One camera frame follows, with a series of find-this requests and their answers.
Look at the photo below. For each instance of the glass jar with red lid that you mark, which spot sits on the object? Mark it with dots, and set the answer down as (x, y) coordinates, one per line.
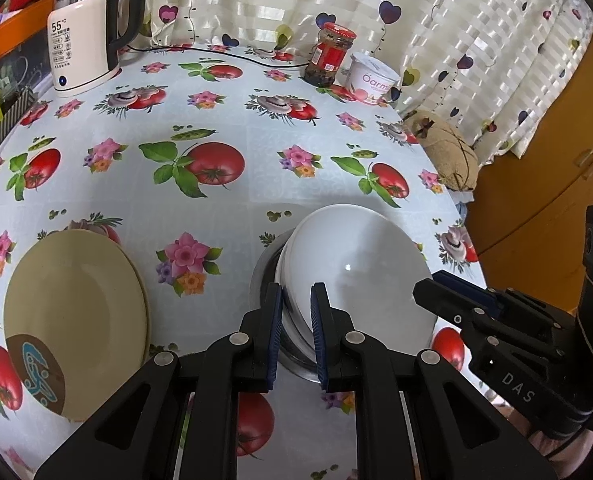
(329, 55)

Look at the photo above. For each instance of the orange box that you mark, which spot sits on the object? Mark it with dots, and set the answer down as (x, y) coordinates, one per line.
(11, 30)

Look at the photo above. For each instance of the beige plate with brown pattern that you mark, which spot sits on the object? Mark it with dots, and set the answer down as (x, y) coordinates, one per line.
(71, 310)
(146, 310)

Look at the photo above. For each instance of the striped storage basket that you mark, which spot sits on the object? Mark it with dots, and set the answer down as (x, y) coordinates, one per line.
(14, 110)

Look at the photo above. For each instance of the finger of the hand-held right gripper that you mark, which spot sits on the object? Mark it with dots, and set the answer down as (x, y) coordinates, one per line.
(469, 290)
(506, 325)

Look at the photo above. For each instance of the vegetable and flower print tablecloth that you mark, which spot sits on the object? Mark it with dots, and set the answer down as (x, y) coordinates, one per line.
(256, 140)

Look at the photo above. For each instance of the white and steel electric kettle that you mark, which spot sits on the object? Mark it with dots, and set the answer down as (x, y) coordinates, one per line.
(86, 25)

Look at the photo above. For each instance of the wooden cabinet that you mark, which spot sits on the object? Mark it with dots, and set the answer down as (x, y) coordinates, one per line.
(541, 150)

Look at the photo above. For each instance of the white kettle base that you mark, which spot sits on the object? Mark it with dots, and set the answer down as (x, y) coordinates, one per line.
(96, 82)

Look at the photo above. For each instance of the person's right hand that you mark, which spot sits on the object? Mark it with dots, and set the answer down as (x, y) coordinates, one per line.
(581, 460)

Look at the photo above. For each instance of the stainless steel bowl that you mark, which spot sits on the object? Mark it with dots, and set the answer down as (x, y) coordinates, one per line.
(264, 280)

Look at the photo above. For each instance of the white yogurt cup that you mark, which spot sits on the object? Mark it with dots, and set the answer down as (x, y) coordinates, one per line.
(374, 80)

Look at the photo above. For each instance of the white ceramic bowl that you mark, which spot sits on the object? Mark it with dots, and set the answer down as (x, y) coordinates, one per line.
(366, 260)
(282, 280)

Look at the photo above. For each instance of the black product box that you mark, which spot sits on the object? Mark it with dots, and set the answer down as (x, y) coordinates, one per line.
(24, 67)

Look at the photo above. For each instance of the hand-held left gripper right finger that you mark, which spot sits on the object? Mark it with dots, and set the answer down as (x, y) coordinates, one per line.
(319, 337)

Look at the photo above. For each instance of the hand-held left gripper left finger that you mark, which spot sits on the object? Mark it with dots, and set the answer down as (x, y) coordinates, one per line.
(274, 332)

